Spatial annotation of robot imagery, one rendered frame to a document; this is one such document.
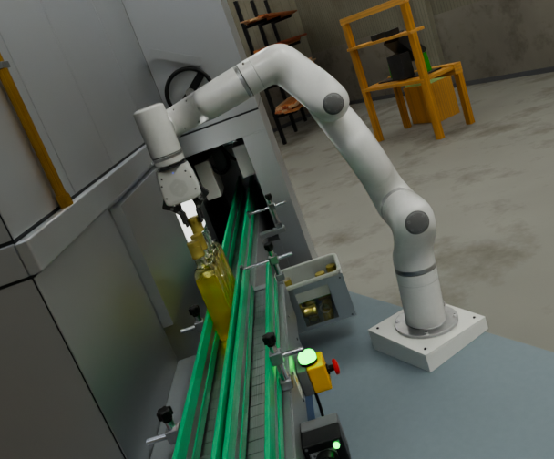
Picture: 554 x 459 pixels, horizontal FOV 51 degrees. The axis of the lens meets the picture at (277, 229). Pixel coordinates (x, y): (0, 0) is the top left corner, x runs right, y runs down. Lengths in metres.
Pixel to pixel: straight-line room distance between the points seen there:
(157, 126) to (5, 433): 0.79
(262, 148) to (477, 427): 1.52
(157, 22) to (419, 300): 1.55
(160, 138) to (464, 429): 1.03
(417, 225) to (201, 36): 1.35
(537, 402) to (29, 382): 1.12
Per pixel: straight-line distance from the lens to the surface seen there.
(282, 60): 1.53
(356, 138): 1.58
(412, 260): 1.69
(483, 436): 1.50
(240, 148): 2.67
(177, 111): 1.65
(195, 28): 2.55
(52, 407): 1.17
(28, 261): 1.04
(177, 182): 1.58
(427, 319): 1.78
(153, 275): 1.53
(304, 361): 1.43
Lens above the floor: 1.71
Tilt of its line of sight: 16 degrees down
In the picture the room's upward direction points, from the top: 20 degrees counter-clockwise
